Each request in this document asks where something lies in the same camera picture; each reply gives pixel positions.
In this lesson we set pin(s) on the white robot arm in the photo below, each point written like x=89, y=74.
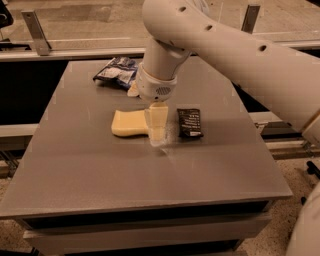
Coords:
x=286, y=81

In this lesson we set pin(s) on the grey table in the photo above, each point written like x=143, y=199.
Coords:
x=79, y=189

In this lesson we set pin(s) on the black snack bar wrapper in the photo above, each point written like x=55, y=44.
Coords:
x=189, y=123

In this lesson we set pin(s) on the metal window rail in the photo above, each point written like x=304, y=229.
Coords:
x=104, y=53

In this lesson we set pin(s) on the metal bracket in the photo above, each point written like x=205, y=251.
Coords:
x=41, y=44
x=250, y=18

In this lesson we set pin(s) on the blue white snack bag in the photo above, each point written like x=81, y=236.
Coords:
x=120, y=69

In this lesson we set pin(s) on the yellow sponge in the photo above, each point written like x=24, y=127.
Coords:
x=130, y=123

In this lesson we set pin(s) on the left metal bracket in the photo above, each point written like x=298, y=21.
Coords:
x=41, y=44

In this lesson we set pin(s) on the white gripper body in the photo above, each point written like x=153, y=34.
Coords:
x=154, y=86

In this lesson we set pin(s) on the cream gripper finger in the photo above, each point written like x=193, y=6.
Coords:
x=133, y=90
x=156, y=119

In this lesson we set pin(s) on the middle metal bracket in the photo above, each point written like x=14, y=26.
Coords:
x=250, y=18

